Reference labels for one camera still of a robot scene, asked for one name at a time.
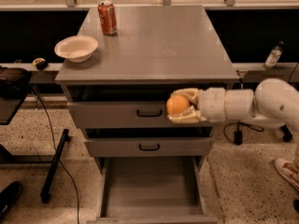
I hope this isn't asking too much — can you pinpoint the black bag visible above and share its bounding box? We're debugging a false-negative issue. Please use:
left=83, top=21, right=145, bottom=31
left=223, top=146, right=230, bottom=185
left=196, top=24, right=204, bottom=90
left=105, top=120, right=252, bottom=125
left=0, top=66, right=32, bottom=99

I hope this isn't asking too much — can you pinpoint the black power cable right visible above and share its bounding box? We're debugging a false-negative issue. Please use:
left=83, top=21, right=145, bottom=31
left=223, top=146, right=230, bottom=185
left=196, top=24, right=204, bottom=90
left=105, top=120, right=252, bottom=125
left=222, top=120, right=265, bottom=146

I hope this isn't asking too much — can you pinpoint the black wheeled stand leg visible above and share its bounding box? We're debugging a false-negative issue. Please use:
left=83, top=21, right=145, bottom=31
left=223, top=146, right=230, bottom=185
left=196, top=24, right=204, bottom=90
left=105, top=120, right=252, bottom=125
left=280, top=125, right=292, bottom=142

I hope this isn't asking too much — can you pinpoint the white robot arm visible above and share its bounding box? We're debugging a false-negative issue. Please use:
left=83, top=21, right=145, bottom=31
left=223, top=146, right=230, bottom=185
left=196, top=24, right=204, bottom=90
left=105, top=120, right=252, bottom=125
left=166, top=78, right=299, bottom=132

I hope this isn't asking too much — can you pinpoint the clear plastic bottle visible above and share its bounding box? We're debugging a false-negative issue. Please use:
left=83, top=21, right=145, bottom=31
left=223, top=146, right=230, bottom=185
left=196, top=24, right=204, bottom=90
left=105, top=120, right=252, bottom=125
left=264, top=41, right=284, bottom=68

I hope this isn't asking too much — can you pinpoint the black side table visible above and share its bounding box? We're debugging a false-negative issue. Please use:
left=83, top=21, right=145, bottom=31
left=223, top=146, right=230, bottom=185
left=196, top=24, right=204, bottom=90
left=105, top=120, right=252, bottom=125
left=0, top=83, right=72, bottom=204

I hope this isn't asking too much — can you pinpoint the black floor cable left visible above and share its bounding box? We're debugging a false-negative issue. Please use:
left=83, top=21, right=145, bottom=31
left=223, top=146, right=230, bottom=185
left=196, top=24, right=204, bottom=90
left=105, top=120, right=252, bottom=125
left=32, top=86, right=81, bottom=224

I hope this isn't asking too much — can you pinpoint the white red sneaker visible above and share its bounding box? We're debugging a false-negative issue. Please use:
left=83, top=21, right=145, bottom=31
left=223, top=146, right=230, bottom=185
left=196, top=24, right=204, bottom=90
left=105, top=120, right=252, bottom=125
left=274, top=159, right=299, bottom=191

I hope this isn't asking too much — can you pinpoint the orange fruit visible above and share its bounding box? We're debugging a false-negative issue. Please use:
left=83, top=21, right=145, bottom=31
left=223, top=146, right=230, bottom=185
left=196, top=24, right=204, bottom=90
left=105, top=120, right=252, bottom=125
left=166, top=95, right=190, bottom=115

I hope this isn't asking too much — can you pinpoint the black yellow tape measure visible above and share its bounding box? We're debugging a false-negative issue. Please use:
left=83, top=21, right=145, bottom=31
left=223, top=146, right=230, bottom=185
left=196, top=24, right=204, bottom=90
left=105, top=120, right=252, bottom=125
left=33, top=58, right=49, bottom=70

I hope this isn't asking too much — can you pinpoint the grey bottom drawer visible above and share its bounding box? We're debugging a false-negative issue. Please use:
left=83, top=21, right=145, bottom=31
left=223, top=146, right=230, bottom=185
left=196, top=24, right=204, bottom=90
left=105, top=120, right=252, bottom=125
left=87, top=157, right=218, bottom=224

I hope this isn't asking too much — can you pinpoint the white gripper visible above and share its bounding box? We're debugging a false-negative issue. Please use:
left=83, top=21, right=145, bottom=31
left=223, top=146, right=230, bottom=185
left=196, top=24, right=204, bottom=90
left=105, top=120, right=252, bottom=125
left=167, top=88, right=226, bottom=124

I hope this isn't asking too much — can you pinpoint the grey drawer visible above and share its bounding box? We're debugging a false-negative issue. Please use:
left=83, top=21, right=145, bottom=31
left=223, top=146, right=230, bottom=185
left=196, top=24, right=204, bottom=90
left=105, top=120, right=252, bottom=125
left=87, top=157, right=218, bottom=224
left=85, top=127, right=213, bottom=158
left=66, top=85, right=231, bottom=129

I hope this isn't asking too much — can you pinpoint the grey drawer cabinet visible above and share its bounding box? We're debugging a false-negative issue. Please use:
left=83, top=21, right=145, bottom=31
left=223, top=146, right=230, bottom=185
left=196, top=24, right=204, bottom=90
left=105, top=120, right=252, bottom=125
left=54, top=5, right=240, bottom=173

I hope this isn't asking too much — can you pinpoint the grey top drawer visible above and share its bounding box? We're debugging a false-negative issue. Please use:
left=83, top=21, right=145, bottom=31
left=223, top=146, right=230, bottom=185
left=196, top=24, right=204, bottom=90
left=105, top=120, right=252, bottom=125
left=66, top=85, right=231, bottom=129

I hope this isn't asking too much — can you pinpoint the white bowl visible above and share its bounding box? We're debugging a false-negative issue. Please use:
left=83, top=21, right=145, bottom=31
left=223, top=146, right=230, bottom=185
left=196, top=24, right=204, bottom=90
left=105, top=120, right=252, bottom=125
left=54, top=35, right=98, bottom=63

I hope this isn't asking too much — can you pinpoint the black shoe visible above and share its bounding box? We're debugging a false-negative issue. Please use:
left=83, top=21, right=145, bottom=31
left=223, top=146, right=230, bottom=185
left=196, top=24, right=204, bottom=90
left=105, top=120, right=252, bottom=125
left=0, top=181, right=23, bottom=220

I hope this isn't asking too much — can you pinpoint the grey middle drawer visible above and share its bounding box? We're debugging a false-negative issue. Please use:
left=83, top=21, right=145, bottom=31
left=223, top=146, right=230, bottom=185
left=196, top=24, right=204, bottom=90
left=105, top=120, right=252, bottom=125
left=85, top=127, right=213, bottom=158

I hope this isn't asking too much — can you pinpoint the red soda can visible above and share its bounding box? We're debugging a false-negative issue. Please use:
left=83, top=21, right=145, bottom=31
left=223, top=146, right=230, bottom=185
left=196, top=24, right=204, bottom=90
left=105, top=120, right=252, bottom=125
left=98, top=0, right=117, bottom=35

